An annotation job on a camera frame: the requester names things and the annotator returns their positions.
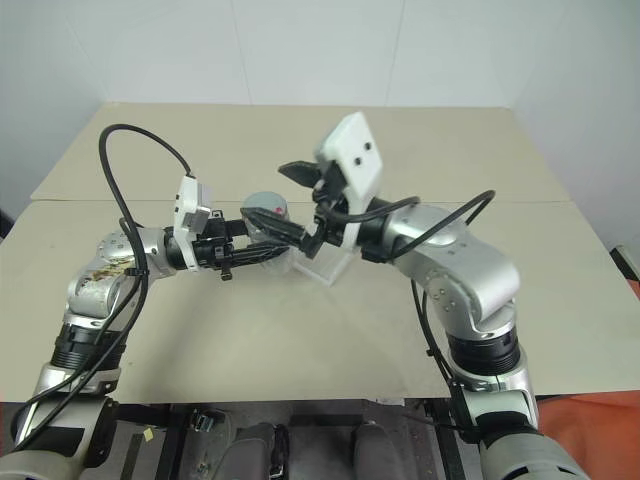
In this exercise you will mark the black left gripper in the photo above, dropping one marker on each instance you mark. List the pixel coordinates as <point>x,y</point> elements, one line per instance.
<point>212,251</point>

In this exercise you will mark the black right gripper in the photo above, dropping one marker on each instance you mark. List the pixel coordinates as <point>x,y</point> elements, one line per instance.
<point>327,202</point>

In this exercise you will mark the clear plastic jar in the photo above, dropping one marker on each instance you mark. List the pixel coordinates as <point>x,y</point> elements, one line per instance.
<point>278,265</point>

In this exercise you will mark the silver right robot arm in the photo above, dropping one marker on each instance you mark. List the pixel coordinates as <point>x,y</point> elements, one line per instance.
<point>465,270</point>

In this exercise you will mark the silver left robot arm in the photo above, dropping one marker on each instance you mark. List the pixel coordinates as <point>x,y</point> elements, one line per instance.
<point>90,296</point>

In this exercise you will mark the grey jar lid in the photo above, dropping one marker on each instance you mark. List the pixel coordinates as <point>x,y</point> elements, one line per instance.
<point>265,201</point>

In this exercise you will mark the clear plastic box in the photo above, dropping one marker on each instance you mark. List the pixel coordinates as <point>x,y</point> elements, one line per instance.
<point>330,268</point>

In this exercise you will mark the silver metal buckle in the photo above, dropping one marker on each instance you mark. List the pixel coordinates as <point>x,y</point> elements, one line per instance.
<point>204,419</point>

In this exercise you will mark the grey rounded padded shape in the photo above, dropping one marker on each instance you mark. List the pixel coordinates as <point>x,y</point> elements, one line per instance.
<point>375,450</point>
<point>257,450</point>

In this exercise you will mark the small yellow tag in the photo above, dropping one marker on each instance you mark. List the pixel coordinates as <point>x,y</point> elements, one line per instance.
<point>147,435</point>

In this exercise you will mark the red and grey object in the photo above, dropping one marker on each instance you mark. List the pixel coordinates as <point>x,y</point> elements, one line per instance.
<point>631,272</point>

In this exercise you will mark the orange cloth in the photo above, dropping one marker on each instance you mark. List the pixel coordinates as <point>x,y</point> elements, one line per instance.
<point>590,435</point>

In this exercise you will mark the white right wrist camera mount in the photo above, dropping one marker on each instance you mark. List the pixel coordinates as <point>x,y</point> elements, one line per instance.
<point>357,145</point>

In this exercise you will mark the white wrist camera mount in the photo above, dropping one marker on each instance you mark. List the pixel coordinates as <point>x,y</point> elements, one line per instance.
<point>187,200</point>
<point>357,145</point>

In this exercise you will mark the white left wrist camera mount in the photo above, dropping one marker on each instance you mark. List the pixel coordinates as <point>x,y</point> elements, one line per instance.
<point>187,200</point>

